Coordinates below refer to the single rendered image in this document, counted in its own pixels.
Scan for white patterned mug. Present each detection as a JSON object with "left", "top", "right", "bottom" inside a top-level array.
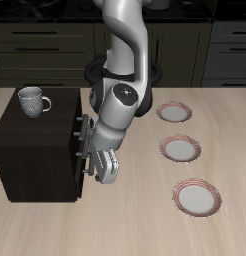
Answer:
[{"left": 17, "top": 86, "right": 53, "bottom": 119}]

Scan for black kitchen countertop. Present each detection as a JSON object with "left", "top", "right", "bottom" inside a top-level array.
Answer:
[{"left": 0, "top": 0, "right": 246, "bottom": 24}]

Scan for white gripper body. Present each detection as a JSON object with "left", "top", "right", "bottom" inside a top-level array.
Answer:
[{"left": 93, "top": 148, "right": 120, "bottom": 185}]

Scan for white plate with red rim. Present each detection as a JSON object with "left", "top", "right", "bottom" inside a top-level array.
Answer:
[
  {"left": 156, "top": 100, "right": 193, "bottom": 124},
  {"left": 158, "top": 134, "right": 202, "bottom": 164},
  {"left": 171, "top": 178, "right": 223, "bottom": 219}
]

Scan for grey kitchen drawer unit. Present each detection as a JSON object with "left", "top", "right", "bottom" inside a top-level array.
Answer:
[{"left": 201, "top": 19, "right": 246, "bottom": 88}]

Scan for dark kitchen cupboards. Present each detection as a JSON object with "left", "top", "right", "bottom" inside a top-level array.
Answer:
[{"left": 0, "top": 20, "right": 215, "bottom": 89}]

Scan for dark wooden cabinet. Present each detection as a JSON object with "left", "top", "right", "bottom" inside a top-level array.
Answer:
[{"left": 0, "top": 87, "right": 96, "bottom": 204}]

